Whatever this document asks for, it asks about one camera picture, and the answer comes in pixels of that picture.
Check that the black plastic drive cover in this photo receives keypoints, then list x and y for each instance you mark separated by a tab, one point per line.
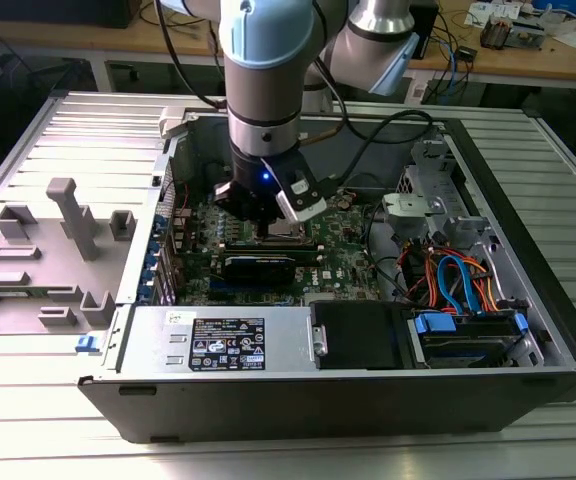
358	335

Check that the metal CPU socket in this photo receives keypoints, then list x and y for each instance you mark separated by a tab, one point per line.
308	240

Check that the black desktop tower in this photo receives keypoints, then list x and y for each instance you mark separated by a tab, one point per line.
425	30

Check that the small black adapter box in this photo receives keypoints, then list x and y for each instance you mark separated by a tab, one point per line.
467	54

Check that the silver metal drive cage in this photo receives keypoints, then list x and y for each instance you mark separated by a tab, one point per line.
418	210

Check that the green circuit board part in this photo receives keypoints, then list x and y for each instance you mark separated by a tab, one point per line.
528	37

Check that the wooden workbench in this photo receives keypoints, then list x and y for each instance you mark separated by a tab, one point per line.
118	40

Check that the silver CPU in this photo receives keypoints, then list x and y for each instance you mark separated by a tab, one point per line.
285	230

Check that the black PC case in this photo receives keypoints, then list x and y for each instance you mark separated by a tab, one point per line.
318	405

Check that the green motherboard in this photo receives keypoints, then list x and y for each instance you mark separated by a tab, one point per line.
340	240

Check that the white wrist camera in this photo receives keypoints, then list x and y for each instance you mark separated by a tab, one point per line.
303	197

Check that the copper finned heat sink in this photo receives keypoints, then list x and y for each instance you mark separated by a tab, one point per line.
495	32

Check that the blue plastic case latch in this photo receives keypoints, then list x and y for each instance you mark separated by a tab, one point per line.
88	344

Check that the green RAM stick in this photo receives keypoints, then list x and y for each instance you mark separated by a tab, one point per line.
248	246
13	294

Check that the black graphics card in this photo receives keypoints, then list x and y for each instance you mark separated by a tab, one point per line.
258	272

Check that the round coin battery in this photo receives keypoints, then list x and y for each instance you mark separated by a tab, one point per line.
346	201

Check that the black computer box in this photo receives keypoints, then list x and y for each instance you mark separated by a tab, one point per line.
68	12

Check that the grey plastic parts rack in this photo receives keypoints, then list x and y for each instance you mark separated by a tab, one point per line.
43	270

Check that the silver power supply unit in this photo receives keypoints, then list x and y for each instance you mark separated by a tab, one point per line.
158	345

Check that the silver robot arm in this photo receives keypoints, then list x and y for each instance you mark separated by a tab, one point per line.
263	75

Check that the hard disk in blue carrier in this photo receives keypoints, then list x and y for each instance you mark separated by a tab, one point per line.
468	345

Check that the grey plastic case hinge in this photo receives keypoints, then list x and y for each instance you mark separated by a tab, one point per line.
173	122

